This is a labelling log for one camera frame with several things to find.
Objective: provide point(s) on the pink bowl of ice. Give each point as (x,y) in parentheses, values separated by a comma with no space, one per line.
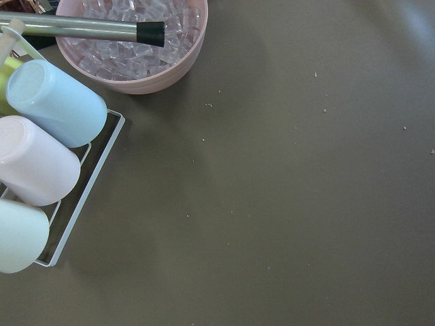
(130,67)

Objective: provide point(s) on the steel muddler black tip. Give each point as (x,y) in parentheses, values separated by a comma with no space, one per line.
(151,33)

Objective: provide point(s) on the blue plastic cup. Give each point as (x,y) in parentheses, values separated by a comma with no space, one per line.
(58,103)

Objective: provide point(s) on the pink plastic cup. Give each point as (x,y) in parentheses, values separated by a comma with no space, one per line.
(34,165)

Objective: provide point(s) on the white plastic cup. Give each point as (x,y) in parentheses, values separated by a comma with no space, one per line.
(24,234)

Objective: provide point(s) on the white wire cup rack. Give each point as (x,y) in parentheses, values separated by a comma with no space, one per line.
(63,214)

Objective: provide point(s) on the copper wire bottle rack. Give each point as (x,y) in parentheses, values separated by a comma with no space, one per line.
(30,6)

